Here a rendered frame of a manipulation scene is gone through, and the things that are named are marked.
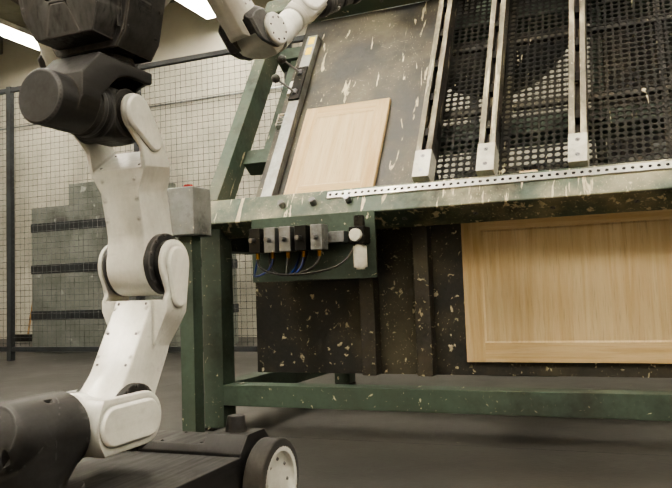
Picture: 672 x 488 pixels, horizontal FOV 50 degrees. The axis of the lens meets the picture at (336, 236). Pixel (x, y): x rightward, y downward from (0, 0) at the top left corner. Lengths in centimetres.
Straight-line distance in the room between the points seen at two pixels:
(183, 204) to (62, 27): 121
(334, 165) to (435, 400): 97
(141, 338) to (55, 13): 71
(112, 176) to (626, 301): 174
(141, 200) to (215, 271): 124
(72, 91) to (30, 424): 64
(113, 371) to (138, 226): 32
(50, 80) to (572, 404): 179
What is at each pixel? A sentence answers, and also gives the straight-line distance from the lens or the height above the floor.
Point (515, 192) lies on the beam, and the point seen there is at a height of 83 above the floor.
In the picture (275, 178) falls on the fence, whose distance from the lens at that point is 289.
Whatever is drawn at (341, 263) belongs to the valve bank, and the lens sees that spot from 254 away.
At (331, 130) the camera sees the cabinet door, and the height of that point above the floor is 118.
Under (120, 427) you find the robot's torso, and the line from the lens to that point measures 155.
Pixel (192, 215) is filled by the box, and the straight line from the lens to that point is 270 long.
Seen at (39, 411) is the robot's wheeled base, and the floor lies 34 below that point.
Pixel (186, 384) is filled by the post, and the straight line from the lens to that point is 276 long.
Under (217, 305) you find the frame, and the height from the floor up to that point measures 49.
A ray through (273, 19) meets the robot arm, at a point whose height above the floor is 116.
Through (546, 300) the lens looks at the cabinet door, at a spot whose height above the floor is 47.
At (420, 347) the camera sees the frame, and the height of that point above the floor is 31.
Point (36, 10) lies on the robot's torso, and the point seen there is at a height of 114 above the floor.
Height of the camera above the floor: 54
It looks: 4 degrees up
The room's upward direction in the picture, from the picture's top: 2 degrees counter-clockwise
